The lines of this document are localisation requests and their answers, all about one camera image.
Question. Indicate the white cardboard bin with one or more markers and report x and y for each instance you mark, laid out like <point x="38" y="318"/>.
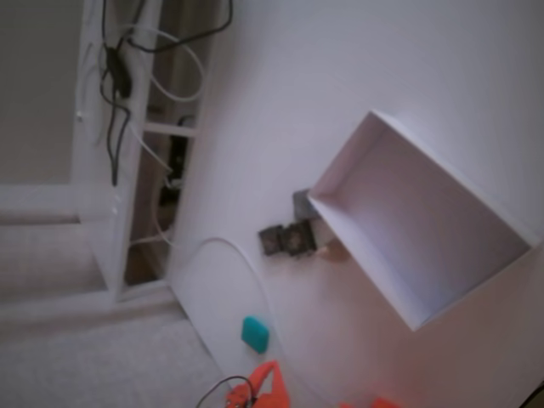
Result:
<point x="425" y="229"/>

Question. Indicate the black box with brown disc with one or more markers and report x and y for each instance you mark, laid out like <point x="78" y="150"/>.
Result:
<point x="297" y="240"/>

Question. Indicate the green cube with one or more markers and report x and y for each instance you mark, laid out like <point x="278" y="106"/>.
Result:
<point x="255" y="333"/>

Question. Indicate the white metal frame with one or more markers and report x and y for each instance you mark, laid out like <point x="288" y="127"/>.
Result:
<point x="91" y="149"/>

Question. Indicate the silver metal tin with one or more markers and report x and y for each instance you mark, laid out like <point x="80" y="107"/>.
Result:
<point x="302" y="204"/>

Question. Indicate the black box with clear lid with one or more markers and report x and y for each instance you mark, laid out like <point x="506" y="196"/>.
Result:
<point x="270" y="241"/>

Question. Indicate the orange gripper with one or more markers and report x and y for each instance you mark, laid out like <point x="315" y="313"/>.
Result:
<point x="269" y="384"/>

